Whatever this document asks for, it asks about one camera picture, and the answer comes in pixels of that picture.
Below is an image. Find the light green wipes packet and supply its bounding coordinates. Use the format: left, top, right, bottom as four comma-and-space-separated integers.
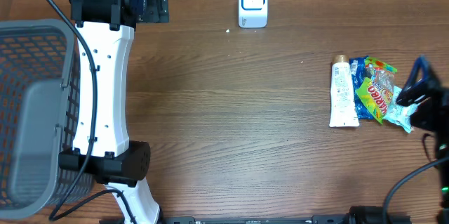
383, 86, 418, 133

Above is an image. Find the green Haribo candy bag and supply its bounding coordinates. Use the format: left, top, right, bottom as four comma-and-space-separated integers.
356, 56, 397, 124

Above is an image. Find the blue Oreo cookie pack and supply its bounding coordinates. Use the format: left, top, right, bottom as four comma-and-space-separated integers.
349, 56, 374, 119

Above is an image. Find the white tube with gold cap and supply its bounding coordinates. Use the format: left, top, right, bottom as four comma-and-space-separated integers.
329, 55, 359, 127

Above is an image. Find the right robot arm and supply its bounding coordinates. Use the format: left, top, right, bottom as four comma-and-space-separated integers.
343, 55, 448, 224

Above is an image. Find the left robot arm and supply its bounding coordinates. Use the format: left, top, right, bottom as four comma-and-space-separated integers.
59, 0, 164, 223

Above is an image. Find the white barcode scanner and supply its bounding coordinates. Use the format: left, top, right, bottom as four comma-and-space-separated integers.
238, 0, 268, 29

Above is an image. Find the grey plastic basket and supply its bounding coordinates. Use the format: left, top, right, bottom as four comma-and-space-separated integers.
1, 19, 80, 219

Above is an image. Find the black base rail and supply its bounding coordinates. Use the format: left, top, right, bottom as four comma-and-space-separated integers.
99, 215, 351, 224

